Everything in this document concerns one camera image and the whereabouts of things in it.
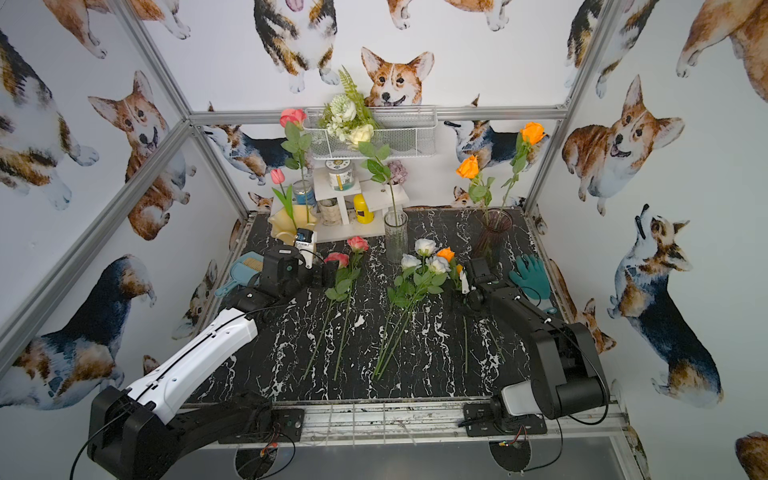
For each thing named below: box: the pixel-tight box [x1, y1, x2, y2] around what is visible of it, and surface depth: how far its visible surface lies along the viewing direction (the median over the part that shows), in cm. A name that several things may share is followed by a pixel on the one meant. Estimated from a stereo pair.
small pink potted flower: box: [386, 160, 408, 186], surface depth 101 cm
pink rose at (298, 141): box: [280, 108, 313, 224], surface depth 86 cm
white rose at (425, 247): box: [414, 238, 436, 257], surface depth 106 cm
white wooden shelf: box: [313, 169, 410, 243], surface depth 109 cm
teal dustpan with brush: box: [214, 251, 264, 298], surface depth 106 cm
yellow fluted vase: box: [268, 204, 318, 246], surface depth 95 cm
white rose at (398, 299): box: [373, 254, 421, 380], surface depth 97 cm
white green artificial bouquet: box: [318, 65, 380, 145], surface depth 82 cm
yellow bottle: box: [353, 193, 375, 225], surface depth 114 cm
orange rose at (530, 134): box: [501, 122, 549, 211], surface depth 87 cm
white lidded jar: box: [324, 158, 354, 191], surface depth 94 cm
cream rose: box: [349, 124, 398, 240], surface depth 83 cm
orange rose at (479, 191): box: [456, 154, 495, 214], surface depth 88 cm
